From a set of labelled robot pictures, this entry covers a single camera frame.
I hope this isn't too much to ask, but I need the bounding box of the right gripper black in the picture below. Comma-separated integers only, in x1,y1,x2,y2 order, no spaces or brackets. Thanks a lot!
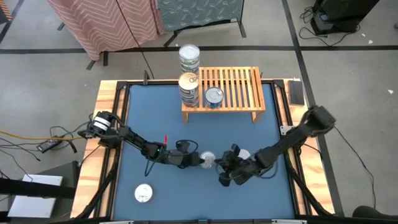
214,152,261,187

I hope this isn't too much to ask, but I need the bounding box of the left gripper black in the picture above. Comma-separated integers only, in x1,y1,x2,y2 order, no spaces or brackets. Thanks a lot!
161,149,206,169

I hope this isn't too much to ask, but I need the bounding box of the wooden slatted shelf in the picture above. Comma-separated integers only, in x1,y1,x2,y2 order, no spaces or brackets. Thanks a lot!
181,66,267,124

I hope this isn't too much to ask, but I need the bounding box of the red can silver lid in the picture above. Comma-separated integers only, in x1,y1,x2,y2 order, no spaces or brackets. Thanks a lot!
134,183,154,203

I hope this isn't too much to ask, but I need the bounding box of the black flat box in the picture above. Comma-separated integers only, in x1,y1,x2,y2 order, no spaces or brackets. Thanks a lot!
287,80,305,106

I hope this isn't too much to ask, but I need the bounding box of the black cloth rack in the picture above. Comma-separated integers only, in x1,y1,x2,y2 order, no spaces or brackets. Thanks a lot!
163,0,247,47
57,23,109,71

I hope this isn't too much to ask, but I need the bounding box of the black power adapter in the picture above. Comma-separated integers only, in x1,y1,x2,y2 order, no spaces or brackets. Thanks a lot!
36,139,63,154

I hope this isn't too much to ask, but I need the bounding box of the black rounded object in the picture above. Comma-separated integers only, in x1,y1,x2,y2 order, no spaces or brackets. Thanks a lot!
352,205,398,220

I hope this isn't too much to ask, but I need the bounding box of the pink chevron cloth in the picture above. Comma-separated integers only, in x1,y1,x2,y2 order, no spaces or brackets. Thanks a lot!
45,0,165,62

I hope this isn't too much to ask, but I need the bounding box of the black metal bar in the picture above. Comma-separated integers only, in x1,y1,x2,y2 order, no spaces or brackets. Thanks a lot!
0,177,77,200

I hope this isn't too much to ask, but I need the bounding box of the white box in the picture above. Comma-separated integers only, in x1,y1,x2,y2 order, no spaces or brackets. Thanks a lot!
6,174,63,218

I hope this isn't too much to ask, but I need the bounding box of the black equipment case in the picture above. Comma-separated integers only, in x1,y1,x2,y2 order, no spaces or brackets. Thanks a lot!
310,0,381,35

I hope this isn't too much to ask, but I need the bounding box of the orange striped object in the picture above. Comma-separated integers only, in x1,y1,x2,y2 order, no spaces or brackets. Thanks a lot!
0,0,14,24

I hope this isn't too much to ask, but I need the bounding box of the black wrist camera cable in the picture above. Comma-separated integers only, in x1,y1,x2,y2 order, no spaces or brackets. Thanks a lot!
175,139,199,155

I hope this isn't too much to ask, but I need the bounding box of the black adapter cable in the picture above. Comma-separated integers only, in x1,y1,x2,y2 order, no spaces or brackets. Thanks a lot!
0,125,78,162

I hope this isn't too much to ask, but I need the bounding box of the long black floor cable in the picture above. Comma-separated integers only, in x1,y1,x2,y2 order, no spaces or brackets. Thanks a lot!
334,126,377,210

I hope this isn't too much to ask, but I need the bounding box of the black hanging cable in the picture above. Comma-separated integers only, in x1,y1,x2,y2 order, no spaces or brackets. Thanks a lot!
114,0,155,80

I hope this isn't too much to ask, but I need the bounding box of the black coiled floor cable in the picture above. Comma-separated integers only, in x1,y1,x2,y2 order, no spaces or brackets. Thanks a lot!
298,6,361,47

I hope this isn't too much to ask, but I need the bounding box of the yellow cable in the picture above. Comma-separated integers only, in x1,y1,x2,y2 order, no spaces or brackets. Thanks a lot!
0,129,82,141

